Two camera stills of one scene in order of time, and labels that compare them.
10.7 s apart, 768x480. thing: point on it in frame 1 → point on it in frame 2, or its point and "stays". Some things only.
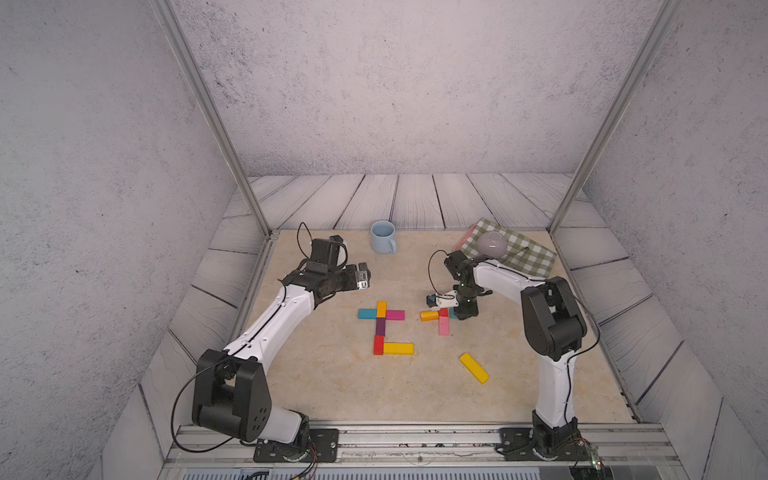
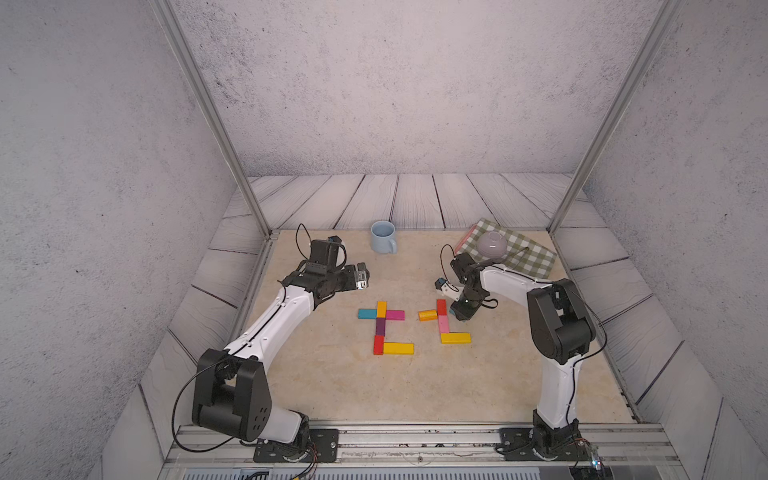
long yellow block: [479, 372] → [456, 338]
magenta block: [395, 315] stays
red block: [378, 345] stays
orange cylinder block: [429, 315] stays
